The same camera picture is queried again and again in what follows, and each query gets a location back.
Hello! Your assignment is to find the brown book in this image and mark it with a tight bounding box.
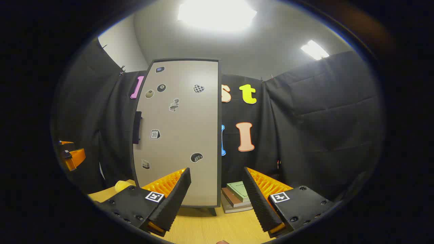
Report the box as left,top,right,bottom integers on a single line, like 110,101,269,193
221,187,251,208

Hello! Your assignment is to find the black backdrop cloth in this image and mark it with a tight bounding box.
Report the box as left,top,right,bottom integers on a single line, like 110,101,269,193
54,37,383,204

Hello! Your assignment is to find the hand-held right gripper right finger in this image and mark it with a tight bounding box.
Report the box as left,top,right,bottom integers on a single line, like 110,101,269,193
241,166,336,239

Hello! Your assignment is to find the small ceiling light panel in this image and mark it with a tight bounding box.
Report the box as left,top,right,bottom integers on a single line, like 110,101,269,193
301,40,329,60

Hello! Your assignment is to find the large ceiling light panel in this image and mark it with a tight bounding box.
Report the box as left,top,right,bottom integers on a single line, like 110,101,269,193
178,0,257,33

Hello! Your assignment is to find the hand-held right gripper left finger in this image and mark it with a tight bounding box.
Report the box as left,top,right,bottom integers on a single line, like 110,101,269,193
93,167,192,238

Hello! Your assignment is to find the green book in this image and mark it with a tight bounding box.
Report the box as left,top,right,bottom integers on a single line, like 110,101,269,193
226,181,251,203

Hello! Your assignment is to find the grey cabinet door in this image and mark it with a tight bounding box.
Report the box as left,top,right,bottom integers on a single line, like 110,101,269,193
132,58,222,208

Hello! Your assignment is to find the grey book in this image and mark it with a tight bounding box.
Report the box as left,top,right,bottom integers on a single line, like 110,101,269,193
221,197,253,214

